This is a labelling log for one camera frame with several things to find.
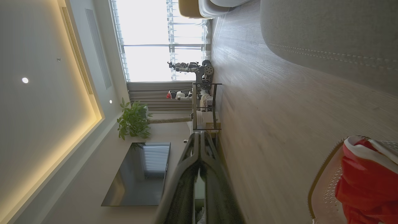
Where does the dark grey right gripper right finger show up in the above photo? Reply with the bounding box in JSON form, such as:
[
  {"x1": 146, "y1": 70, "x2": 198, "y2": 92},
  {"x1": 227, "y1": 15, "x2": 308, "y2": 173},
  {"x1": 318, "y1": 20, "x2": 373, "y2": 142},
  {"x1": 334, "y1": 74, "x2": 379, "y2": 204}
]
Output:
[{"x1": 201, "y1": 132, "x2": 246, "y2": 224}]

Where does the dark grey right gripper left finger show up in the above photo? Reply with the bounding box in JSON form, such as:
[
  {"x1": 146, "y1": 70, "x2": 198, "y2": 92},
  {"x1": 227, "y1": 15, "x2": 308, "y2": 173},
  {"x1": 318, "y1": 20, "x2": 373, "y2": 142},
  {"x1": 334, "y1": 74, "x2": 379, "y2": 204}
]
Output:
[{"x1": 155, "y1": 132, "x2": 201, "y2": 224}]

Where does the red garment with white trim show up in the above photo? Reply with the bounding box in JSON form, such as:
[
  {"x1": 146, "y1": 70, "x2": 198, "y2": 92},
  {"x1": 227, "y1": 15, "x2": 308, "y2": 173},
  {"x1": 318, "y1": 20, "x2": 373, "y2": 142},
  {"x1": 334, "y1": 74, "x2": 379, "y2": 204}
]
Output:
[{"x1": 335, "y1": 136, "x2": 398, "y2": 224}]

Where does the grey fabric sofa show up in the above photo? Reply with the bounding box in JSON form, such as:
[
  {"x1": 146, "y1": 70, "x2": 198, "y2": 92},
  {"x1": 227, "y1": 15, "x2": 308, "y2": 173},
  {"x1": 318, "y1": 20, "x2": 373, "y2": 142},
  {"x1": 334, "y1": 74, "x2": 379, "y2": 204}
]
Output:
[{"x1": 260, "y1": 0, "x2": 398, "y2": 95}]

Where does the black flat screen television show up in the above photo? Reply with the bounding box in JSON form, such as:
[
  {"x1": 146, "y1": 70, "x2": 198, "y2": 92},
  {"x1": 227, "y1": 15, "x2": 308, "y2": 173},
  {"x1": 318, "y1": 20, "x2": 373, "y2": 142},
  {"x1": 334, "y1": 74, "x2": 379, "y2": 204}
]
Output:
[{"x1": 101, "y1": 142, "x2": 171, "y2": 207}]

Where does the cardboard box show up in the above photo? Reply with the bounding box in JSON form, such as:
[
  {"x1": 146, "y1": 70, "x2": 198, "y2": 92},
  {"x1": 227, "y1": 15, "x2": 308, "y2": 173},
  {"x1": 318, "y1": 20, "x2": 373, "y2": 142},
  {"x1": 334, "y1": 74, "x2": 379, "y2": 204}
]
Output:
[{"x1": 204, "y1": 111, "x2": 221, "y2": 133}]

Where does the green potted tree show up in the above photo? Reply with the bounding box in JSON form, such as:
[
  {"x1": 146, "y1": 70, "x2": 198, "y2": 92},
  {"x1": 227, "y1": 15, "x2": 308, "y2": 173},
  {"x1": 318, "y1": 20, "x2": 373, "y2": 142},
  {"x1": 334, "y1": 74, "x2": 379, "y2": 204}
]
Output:
[{"x1": 117, "y1": 98, "x2": 193, "y2": 140}]

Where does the white and red background robot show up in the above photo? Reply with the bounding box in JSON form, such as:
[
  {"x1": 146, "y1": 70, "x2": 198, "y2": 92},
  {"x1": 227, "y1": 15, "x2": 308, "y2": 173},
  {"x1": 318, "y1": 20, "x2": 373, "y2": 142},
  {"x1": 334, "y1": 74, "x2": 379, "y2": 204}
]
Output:
[{"x1": 166, "y1": 90, "x2": 193, "y2": 101}]

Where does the grey curtain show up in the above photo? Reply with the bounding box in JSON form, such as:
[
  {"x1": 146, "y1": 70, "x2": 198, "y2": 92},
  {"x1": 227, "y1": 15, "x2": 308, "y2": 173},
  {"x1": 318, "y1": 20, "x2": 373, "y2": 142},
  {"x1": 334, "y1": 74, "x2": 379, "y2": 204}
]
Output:
[{"x1": 127, "y1": 81, "x2": 195, "y2": 113}]

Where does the dark metal shelf rack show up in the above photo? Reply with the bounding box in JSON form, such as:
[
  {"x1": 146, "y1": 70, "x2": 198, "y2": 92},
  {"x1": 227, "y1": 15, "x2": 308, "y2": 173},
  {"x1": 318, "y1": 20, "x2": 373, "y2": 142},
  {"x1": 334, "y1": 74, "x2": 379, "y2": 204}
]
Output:
[{"x1": 192, "y1": 82, "x2": 222, "y2": 131}]

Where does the white perforated laundry basket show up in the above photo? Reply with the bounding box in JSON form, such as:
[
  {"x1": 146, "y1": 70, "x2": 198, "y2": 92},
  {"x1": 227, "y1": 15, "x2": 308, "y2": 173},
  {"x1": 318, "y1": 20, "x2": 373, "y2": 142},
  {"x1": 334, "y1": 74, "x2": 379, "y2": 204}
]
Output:
[{"x1": 308, "y1": 136, "x2": 398, "y2": 224}]

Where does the grey background robot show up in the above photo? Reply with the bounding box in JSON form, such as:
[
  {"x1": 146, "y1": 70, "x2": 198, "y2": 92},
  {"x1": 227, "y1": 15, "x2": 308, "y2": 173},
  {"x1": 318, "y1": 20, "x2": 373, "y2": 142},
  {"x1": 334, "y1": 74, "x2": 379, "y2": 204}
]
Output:
[{"x1": 167, "y1": 60, "x2": 214, "y2": 84}]

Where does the large bright window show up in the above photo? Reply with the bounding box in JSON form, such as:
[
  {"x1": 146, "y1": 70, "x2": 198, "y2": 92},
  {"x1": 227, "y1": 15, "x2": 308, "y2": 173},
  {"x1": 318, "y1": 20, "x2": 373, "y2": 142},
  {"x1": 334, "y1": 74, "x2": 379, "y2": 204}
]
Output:
[{"x1": 110, "y1": 0, "x2": 212, "y2": 83}]

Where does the yellow armchair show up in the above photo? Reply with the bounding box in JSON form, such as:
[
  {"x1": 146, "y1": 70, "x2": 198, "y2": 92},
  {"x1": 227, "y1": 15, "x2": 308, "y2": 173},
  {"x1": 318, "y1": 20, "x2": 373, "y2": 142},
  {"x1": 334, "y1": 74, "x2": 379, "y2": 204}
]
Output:
[{"x1": 178, "y1": 0, "x2": 207, "y2": 19}]

